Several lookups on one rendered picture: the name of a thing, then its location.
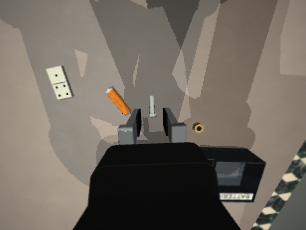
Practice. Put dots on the cream domino tile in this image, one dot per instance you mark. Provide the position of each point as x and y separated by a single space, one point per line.
60 82

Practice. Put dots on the dark grey rack of bins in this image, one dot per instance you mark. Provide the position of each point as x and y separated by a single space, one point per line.
238 175

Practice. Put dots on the orange aa battery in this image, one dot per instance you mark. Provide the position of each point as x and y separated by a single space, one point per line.
118 100

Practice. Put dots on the brass hex nut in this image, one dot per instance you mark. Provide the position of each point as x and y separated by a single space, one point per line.
198 127

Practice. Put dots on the white bolt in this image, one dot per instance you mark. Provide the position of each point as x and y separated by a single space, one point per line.
151 103

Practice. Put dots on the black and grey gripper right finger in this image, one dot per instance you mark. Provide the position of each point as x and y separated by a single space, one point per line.
174 130

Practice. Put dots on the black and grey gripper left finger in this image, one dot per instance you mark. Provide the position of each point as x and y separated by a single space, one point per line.
128 133

